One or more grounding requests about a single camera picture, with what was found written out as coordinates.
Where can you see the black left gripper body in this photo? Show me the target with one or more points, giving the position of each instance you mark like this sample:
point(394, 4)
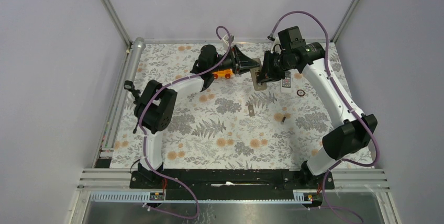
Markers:
point(228, 63)

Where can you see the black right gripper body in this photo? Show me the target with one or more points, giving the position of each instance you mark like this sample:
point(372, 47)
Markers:
point(282, 60)

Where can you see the grey battery cover strip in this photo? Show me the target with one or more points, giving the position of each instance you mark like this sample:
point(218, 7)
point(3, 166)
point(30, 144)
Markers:
point(251, 110)

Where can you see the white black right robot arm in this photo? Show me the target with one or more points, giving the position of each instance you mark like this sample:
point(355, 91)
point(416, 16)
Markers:
point(352, 127)

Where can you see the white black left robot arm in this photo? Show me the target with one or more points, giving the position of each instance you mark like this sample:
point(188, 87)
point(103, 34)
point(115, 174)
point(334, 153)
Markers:
point(154, 106)

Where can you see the orange toy car chassis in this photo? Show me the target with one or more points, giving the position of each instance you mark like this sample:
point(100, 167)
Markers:
point(227, 74)

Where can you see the floral patterned table mat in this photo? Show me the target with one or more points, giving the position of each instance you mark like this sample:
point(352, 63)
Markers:
point(213, 130)

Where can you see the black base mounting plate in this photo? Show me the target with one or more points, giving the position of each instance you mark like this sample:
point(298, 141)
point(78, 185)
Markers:
point(224, 184)

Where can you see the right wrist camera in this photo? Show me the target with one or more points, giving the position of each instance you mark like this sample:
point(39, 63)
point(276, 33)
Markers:
point(272, 40)

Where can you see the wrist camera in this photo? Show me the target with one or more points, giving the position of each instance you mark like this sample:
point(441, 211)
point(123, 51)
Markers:
point(228, 41)
point(272, 40)

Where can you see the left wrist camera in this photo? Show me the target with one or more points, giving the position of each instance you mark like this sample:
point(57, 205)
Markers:
point(228, 41)

